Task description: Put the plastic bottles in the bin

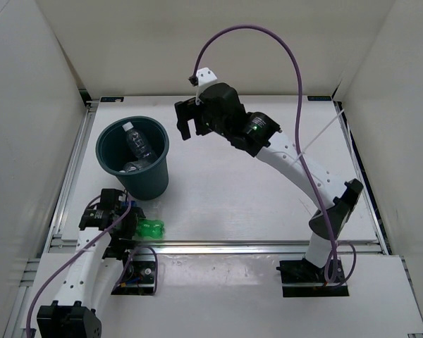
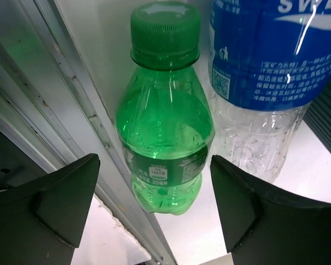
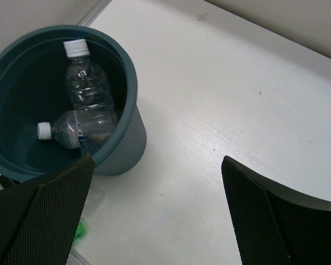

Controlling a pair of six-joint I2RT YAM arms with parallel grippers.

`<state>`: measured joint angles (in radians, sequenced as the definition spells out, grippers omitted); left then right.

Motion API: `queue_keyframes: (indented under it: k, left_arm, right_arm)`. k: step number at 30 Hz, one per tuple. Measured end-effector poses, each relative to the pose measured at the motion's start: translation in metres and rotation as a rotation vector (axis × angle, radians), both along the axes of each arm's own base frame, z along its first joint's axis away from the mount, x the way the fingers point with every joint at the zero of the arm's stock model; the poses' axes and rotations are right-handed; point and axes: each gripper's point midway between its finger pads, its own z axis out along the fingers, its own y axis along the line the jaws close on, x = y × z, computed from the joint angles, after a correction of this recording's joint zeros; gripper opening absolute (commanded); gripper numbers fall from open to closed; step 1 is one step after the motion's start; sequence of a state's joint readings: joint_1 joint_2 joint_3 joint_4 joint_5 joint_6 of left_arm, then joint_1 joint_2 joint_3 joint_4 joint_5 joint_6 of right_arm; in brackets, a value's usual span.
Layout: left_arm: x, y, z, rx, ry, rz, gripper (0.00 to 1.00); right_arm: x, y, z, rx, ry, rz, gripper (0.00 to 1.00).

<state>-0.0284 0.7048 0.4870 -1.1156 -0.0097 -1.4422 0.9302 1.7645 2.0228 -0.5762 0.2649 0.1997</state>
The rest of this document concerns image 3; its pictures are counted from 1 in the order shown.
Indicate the clear bottle white cap upright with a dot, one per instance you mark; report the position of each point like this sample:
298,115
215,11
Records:
86,82

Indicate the teal ribbed plastic bin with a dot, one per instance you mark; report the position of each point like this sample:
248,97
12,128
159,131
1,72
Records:
33,90

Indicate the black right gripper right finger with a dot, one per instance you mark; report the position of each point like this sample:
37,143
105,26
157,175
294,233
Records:
273,223

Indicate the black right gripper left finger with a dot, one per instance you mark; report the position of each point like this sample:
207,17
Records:
39,217

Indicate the clear bottle blue label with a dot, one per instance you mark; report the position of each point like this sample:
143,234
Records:
80,129

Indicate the green plastic object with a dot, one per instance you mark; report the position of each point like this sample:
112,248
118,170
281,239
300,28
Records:
80,231

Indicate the aluminium table edge rail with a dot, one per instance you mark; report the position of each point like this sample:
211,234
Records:
93,13

